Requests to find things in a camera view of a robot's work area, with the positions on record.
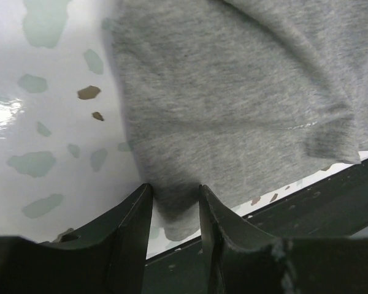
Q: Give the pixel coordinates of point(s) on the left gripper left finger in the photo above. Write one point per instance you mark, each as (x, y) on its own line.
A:
(106, 255)

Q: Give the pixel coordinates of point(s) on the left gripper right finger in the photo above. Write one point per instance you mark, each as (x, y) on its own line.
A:
(242, 258)

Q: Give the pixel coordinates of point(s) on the grey t shirt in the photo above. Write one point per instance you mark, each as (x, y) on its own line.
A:
(243, 96)

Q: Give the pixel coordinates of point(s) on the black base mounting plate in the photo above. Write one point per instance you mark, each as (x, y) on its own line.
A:
(335, 206)

